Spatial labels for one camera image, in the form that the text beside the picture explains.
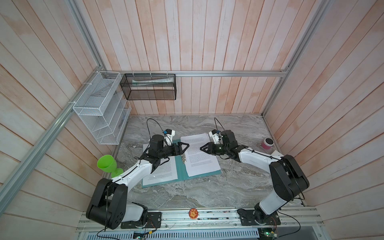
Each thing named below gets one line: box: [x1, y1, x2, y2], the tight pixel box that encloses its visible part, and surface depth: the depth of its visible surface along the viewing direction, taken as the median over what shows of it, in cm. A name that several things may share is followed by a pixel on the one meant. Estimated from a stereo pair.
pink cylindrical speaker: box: [262, 137, 275, 150], surface depth 100 cm
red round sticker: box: [188, 208, 199, 219], surface depth 77 cm
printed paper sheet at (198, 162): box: [180, 133, 221, 177], surface depth 96 cm
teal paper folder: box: [141, 139, 222, 188], surface depth 90 cm
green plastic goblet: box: [97, 154, 124, 178], surface depth 78 cm
